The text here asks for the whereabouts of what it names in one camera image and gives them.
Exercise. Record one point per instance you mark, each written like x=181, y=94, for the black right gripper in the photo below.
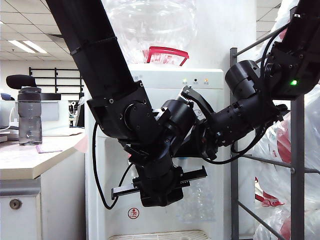
x=220, y=130

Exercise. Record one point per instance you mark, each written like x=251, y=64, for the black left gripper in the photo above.
x=160, y=177

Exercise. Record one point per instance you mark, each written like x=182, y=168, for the clear textured plastic mug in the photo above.
x=200, y=200

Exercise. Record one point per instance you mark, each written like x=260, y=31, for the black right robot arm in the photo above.
x=287, y=62

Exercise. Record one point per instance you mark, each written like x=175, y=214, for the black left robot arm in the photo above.
x=100, y=62

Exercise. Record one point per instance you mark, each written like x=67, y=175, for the white floor water dispenser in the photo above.
x=97, y=225

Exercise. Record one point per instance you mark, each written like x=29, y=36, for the bagged water jug red cap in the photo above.
x=270, y=155

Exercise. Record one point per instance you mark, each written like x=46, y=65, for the white desk cabinet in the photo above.
x=60, y=200

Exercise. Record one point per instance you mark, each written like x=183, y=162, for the white translucent desk box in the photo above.
x=55, y=117

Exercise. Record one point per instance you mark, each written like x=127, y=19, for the dark grey water bottle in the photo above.
x=30, y=112

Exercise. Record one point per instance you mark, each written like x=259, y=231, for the cream drip tray grille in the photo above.
x=160, y=235

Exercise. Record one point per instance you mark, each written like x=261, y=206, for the dark metal jug rack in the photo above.
x=297, y=150

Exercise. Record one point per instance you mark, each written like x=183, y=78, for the pink paper packet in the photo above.
x=48, y=148

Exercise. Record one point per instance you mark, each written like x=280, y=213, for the black flat monitor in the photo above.
x=50, y=96

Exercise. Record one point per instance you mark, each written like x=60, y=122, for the round cabinet lock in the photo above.
x=15, y=204

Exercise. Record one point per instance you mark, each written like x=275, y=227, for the black chair headrest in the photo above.
x=20, y=81

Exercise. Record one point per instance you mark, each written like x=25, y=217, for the ceiling light panel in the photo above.
x=27, y=46

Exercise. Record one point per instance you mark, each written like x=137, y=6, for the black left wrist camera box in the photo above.
x=162, y=198

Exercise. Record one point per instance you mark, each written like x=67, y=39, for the black wall shelf rails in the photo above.
x=55, y=80

